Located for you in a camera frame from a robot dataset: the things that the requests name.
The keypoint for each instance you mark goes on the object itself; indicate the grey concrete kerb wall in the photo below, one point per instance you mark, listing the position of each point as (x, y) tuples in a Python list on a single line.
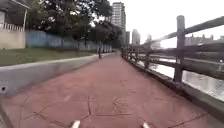
[(43, 71)]

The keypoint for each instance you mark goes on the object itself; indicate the grass strip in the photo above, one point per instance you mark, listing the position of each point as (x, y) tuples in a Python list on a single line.
[(36, 55)]

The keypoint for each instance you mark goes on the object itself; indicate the tall tower building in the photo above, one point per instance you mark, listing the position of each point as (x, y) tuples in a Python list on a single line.
[(118, 16)]

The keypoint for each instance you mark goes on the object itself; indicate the robot's own part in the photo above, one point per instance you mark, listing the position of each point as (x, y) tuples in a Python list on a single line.
[(145, 125), (75, 124)]

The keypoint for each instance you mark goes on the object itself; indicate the red paved path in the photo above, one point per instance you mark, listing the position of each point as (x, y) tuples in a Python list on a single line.
[(110, 93)]

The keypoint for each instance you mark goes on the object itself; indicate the distant city buildings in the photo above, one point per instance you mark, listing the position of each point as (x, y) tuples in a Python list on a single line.
[(196, 40)]

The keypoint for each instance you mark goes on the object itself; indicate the pale boundary wall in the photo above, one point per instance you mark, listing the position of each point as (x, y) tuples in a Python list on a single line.
[(50, 40)]

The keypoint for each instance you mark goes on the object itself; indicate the dark wooden railing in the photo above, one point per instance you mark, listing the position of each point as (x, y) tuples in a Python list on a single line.
[(180, 50)]

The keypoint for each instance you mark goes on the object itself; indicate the river water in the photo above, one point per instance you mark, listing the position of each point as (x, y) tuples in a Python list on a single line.
[(203, 83)]

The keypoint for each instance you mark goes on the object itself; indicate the person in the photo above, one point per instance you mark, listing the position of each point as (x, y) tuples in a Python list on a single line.
[(99, 52)]

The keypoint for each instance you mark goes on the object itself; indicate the building with white fence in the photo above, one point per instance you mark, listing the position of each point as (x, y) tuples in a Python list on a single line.
[(11, 16)]

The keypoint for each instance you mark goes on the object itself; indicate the row of trees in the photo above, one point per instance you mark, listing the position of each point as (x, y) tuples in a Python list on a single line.
[(73, 20)]

